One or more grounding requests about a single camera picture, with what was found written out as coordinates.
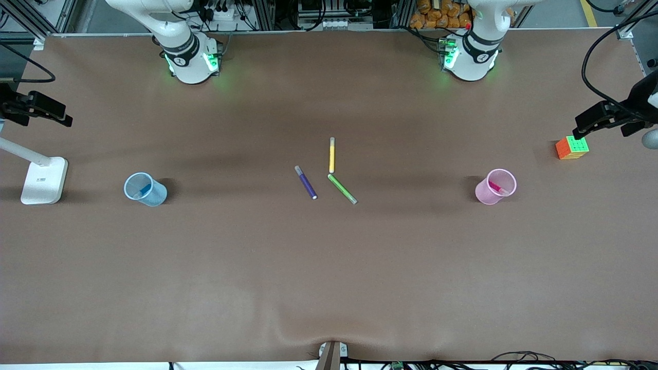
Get multicoloured puzzle cube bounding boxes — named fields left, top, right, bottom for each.
left=555, top=135, right=590, bottom=160

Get pink plastic cup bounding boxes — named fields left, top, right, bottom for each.
left=474, top=169, right=517, bottom=206

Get blue plastic cup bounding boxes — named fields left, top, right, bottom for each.
left=124, top=172, right=168, bottom=207

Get orange packaged goods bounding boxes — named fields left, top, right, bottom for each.
left=410, top=0, right=471, bottom=29

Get white power strip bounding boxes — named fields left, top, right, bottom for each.
left=203, top=3, right=258, bottom=22

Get green marker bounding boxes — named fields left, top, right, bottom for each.
left=327, top=174, right=358, bottom=205

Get purple marker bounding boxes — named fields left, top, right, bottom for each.
left=294, top=165, right=318, bottom=200

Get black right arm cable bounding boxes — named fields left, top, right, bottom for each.
left=0, top=41, right=56, bottom=84

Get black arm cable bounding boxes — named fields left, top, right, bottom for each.
left=581, top=8, right=658, bottom=111
left=0, top=41, right=56, bottom=84

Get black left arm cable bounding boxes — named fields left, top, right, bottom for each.
left=581, top=8, right=658, bottom=111

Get aluminium frame profile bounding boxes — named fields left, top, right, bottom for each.
left=0, top=0, right=78, bottom=50
left=614, top=0, right=658, bottom=40

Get black floor cable bundle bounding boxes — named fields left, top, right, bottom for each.
left=491, top=351, right=658, bottom=370

